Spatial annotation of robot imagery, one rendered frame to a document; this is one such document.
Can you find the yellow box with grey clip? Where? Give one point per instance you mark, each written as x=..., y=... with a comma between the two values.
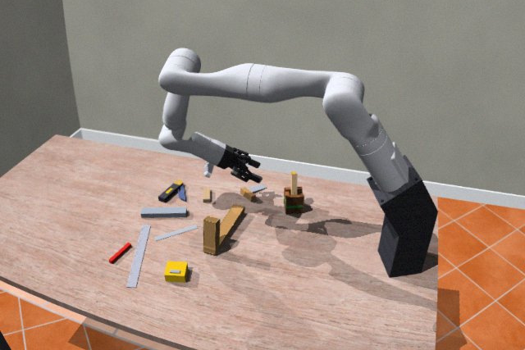
x=176, y=271

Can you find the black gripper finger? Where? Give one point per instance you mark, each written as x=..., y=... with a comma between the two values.
x=247, y=158
x=246, y=176

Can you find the small tan wooden block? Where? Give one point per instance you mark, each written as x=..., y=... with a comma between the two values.
x=206, y=194

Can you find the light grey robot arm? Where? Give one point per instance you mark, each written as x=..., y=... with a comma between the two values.
x=342, y=95

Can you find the red rectangular bar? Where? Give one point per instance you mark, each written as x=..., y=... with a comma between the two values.
x=120, y=253

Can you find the grey rectangular bar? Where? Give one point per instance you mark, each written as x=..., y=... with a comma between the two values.
x=160, y=212

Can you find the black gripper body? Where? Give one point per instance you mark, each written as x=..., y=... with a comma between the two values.
x=229, y=159

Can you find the grey flat bar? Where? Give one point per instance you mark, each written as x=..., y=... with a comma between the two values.
x=139, y=254
x=176, y=232

